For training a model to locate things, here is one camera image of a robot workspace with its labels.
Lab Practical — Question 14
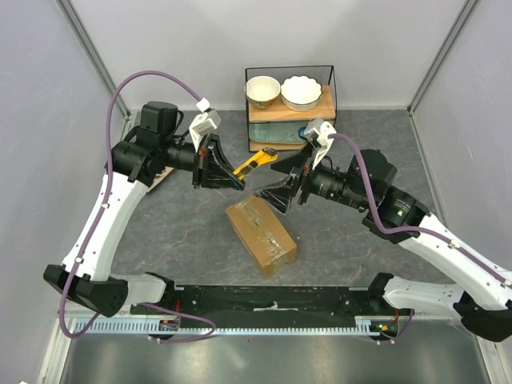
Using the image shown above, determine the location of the pale green rectangular plate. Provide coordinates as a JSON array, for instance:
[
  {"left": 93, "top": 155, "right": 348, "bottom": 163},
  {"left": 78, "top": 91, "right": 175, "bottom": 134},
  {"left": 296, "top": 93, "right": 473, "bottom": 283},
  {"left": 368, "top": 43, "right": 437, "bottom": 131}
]
[{"left": 248, "top": 121, "right": 306, "bottom": 144}]

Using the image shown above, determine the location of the grey slotted cable duct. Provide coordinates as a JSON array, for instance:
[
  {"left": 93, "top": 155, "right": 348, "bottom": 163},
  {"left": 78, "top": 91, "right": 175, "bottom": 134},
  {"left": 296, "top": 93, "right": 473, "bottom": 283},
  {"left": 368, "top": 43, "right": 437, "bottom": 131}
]
[{"left": 70, "top": 316, "right": 381, "bottom": 337}]

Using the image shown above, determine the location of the yellow utility knife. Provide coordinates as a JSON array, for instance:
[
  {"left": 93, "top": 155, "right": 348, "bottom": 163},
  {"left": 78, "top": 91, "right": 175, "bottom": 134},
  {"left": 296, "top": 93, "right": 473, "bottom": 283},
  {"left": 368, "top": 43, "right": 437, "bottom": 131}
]
[{"left": 233, "top": 147, "right": 278, "bottom": 180}]

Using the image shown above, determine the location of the black wire wooden shelf rack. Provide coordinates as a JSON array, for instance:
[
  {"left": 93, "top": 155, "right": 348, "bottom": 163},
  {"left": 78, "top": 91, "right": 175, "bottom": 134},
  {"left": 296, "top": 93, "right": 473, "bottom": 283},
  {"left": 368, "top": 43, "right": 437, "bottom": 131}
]
[{"left": 245, "top": 65, "right": 337, "bottom": 152}]

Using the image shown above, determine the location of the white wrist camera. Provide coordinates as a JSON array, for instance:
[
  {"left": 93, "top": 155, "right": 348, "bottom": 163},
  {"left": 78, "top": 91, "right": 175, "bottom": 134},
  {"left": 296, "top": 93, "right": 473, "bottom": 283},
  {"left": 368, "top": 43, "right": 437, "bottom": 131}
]
[
  {"left": 298, "top": 118, "right": 337, "bottom": 170},
  {"left": 188, "top": 98, "right": 222, "bottom": 152}
]

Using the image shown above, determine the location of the brown cardboard express box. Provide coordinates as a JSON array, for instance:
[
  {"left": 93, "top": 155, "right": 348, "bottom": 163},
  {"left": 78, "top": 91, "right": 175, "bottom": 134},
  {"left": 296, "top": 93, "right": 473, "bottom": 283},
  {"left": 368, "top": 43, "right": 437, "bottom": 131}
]
[{"left": 226, "top": 196, "right": 297, "bottom": 278}]

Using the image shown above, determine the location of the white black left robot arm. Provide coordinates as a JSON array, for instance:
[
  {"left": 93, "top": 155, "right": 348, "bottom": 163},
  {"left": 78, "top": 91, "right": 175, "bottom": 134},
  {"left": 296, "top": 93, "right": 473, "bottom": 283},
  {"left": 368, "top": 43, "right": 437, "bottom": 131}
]
[{"left": 43, "top": 102, "right": 245, "bottom": 318}]

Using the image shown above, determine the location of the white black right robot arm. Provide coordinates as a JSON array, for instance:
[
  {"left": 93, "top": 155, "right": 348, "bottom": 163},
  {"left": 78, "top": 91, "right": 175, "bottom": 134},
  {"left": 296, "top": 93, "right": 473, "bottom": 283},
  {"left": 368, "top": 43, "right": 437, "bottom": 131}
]
[{"left": 255, "top": 145, "right": 511, "bottom": 342}]

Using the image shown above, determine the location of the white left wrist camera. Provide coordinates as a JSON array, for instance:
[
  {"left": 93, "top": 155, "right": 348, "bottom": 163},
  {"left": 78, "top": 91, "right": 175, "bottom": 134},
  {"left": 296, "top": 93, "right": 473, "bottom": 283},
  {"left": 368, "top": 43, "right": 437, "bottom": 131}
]
[{"left": 188, "top": 98, "right": 222, "bottom": 152}]

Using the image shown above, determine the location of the floral square coaster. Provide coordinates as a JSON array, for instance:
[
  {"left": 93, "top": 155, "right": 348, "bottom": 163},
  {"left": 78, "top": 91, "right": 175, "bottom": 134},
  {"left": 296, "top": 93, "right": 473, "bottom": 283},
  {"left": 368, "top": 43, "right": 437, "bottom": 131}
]
[{"left": 147, "top": 166, "right": 174, "bottom": 194}]

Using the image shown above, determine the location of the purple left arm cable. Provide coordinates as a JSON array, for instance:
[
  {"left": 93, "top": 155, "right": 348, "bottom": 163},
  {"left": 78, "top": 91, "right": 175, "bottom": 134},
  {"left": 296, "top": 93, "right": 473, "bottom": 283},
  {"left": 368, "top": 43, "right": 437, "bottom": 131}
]
[{"left": 58, "top": 70, "right": 217, "bottom": 346}]

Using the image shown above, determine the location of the white scalloped bowl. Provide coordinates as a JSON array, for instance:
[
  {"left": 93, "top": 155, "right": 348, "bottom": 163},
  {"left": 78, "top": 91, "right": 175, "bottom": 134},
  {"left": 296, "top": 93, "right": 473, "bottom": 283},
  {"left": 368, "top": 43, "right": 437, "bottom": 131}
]
[{"left": 281, "top": 76, "right": 322, "bottom": 112}]

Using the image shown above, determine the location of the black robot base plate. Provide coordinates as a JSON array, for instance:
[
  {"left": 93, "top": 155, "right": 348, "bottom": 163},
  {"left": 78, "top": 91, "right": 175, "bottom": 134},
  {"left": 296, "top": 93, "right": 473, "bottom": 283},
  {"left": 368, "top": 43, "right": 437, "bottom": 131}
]
[{"left": 156, "top": 285, "right": 410, "bottom": 327}]

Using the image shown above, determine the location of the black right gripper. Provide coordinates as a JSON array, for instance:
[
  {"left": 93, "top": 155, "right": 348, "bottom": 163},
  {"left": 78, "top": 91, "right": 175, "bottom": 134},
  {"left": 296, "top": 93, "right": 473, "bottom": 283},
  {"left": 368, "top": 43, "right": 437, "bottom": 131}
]
[{"left": 254, "top": 140, "right": 371, "bottom": 215}]

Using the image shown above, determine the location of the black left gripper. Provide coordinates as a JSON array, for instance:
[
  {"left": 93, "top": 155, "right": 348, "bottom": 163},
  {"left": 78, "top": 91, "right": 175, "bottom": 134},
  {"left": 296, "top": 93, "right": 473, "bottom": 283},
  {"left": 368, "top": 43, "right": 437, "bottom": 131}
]
[{"left": 162, "top": 132, "right": 246, "bottom": 191}]

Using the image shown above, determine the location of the cream ceramic bowl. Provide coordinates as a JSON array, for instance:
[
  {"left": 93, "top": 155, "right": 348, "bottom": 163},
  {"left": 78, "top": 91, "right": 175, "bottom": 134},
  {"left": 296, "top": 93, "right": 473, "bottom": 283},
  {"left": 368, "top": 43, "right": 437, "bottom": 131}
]
[{"left": 245, "top": 76, "right": 281, "bottom": 110}]

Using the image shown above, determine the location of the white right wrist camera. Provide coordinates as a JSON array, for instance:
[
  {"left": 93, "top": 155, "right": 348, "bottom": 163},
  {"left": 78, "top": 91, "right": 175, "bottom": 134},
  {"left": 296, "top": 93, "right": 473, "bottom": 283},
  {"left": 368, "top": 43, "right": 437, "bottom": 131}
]
[{"left": 298, "top": 118, "right": 337, "bottom": 170}]

